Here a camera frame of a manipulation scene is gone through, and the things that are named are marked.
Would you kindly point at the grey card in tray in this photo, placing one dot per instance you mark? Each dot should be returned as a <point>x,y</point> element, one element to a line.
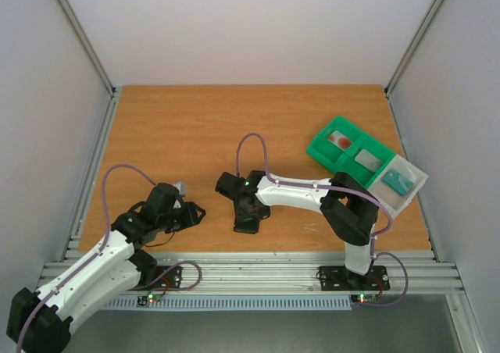
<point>368,160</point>

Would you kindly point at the right aluminium corner post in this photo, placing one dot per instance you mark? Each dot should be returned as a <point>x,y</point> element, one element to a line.
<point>422,29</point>

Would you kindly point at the controller board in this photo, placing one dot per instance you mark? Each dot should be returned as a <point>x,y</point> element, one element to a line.
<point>148,300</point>
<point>364,298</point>

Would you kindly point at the teal card in bin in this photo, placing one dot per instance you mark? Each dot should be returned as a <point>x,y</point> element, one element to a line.
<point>397,182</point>

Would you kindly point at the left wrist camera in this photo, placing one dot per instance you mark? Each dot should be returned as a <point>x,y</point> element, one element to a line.
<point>182,188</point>

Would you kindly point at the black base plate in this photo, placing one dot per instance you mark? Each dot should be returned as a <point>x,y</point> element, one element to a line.
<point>158,278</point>
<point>338,278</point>

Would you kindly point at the aluminium corner post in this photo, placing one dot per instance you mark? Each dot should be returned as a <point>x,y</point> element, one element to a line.
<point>71,16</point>
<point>422,29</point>

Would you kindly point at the green plastic sorting tray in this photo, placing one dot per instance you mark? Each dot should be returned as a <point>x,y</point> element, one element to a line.
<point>334,160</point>

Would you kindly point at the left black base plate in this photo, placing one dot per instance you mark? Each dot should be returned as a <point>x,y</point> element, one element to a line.
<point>158,278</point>

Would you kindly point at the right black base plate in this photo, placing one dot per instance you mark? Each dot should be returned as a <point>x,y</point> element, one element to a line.
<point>338,278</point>

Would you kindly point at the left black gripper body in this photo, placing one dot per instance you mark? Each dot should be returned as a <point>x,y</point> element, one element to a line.
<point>169,223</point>

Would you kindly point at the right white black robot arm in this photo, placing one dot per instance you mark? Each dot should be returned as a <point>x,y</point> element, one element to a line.
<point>350,210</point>

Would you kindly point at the right controller board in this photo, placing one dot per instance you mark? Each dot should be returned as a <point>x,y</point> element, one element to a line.
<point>364,298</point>

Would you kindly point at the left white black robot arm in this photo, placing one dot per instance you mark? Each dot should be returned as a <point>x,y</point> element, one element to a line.
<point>44,320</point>

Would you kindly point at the clear plastic bin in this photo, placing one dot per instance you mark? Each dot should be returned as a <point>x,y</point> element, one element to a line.
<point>392,201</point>

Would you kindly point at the left aluminium corner post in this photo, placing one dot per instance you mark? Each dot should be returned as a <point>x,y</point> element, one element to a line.
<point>71,16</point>

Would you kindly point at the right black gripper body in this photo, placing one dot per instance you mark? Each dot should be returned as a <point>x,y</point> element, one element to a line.
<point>247,218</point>

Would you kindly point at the grey slotted cable duct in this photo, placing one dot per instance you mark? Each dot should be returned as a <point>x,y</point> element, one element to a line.
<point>215,303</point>

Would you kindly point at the red white card in tray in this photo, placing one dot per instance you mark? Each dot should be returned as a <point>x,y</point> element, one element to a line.
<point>339,140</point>

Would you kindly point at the black leather card holder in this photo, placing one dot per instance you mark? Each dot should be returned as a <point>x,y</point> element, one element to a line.
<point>247,220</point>

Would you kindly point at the left controller board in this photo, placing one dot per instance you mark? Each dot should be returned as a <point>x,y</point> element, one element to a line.
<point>148,300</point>

